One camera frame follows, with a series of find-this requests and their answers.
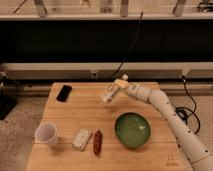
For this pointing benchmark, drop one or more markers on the green bowl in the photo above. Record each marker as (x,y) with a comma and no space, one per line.
(132,130)

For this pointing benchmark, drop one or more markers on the white rectangular box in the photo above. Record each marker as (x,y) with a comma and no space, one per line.
(81,139)

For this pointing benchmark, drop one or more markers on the black smartphone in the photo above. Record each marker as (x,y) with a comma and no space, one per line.
(64,92)

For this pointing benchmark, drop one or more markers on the red-brown sausage toy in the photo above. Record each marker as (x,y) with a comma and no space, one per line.
(97,142)

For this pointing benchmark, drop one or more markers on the white plastic cup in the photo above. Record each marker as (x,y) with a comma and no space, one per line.
(46,133)

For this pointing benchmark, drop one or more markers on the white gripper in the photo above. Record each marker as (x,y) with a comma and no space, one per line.
(131,89)

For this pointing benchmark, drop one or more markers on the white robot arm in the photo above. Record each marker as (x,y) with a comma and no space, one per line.
(200,158)

